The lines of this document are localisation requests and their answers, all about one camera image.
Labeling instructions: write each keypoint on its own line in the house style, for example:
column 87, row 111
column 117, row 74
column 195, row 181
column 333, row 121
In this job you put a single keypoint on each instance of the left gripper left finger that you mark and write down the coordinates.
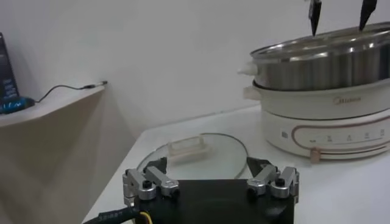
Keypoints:
column 143, row 185

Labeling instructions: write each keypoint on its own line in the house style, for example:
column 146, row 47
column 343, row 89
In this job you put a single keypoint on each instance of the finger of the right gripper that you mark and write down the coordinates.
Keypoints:
column 316, row 12
column 367, row 10

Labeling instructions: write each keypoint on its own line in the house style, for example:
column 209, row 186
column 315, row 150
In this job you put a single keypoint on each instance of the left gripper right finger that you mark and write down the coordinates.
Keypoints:
column 274, row 182

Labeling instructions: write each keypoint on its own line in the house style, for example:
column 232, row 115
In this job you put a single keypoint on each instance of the round glass pot lid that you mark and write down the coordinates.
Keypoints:
column 219, row 158

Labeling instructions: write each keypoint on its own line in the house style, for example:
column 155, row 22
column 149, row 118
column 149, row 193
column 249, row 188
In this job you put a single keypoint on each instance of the stainless steel steamer basket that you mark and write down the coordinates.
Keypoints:
column 320, row 73

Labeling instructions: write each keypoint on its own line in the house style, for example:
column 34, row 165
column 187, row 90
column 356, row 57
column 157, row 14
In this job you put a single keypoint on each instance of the white electric cooker pot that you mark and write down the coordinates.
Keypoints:
column 320, row 137

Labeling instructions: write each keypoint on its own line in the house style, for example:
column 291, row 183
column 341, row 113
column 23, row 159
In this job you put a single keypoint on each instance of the white side table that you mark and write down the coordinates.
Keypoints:
column 61, row 103

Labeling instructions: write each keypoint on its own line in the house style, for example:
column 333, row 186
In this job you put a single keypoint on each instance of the blue computer mouse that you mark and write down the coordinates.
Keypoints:
column 16, row 105

